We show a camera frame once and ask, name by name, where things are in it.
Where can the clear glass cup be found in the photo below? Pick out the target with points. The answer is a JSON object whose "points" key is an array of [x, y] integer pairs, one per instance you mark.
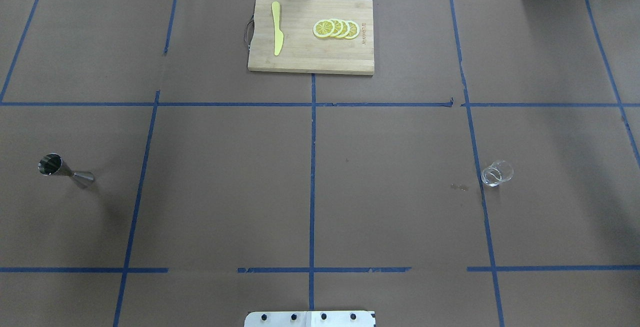
{"points": [[497, 173]]}

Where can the steel measuring jigger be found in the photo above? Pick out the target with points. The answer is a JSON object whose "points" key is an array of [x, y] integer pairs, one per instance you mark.
{"points": [[53, 164]]}

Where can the wooden cutting board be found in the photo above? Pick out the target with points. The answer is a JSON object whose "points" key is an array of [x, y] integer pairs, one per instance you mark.
{"points": [[303, 52]]}

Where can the yellow plastic knife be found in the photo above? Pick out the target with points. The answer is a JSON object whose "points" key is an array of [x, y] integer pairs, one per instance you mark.
{"points": [[276, 11]]}

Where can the lemon slices stack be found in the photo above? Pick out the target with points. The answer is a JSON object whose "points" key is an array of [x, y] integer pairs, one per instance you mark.
{"points": [[336, 28]]}

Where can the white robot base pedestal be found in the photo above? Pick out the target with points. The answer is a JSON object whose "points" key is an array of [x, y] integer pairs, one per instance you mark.
{"points": [[327, 318]]}

